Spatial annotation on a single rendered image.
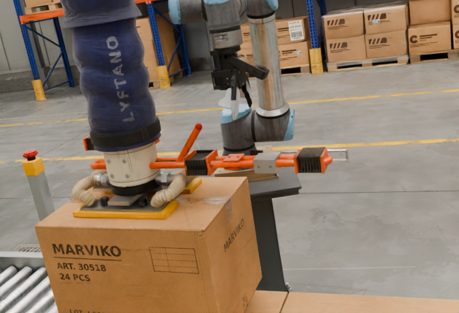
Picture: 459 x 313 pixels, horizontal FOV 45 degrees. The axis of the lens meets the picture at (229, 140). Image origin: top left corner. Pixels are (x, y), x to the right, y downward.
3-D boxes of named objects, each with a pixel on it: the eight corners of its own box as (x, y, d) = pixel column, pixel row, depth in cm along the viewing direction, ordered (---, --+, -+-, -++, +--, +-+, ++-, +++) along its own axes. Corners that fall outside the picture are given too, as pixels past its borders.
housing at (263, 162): (254, 174, 164) (252, 160, 163) (260, 165, 170) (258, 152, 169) (276, 173, 161) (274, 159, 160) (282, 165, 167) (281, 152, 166)
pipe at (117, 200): (74, 205, 180) (70, 188, 178) (114, 175, 202) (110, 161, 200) (167, 206, 167) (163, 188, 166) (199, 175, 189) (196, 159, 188)
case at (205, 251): (62, 331, 189) (33, 225, 178) (121, 269, 225) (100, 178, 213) (225, 348, 167) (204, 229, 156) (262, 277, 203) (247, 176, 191)
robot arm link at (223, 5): (238, -17, 158) (231, -17, 149) (244, 26, 162) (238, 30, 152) (206, -12, 161) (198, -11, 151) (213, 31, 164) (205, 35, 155)
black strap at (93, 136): (77, 148, 173) (74, 136, 172) (116, 126, 194) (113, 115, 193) (140, 146, 165) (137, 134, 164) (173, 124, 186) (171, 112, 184)
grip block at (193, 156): (184, 177, 171) (181, 158, 169) (197, 165, 179) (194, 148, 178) (209, 176, 168) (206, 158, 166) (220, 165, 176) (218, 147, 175)
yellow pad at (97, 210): (72, 217, 179) (69, 203, 178) (90, 204, 188) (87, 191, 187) (165, 220, 167) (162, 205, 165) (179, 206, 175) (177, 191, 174)
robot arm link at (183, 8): (213, -15, 229) (162, -9, 166) (242, -18, 226) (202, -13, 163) (216, 14, 232) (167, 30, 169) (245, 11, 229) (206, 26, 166)
